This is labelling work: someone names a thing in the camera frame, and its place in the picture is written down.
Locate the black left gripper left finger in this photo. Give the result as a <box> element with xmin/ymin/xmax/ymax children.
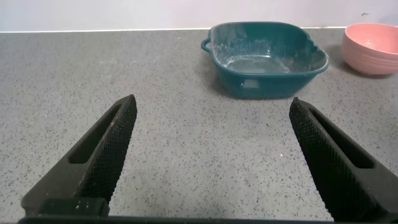
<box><xmin>21</xmin><ymin>94</ymin><xmax>137</xmax><ymax>217</ymax></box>

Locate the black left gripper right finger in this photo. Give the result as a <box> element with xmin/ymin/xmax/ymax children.
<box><xmin>289</xmin><ymin>96</ymin><xmax>398</xmax><ymax>222</ymax></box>

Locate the pink bowl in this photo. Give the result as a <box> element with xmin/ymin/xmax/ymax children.
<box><xmin>341</xmin><ymin>22</ymin><xmax>398</xmax><ymax>76</ymax></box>

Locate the teal plastic tray with handle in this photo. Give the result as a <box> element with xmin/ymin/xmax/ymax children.
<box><xmin>201</xmin><ymin>21</ymin><xmax>330</xmax><ymax>100</ymax></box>

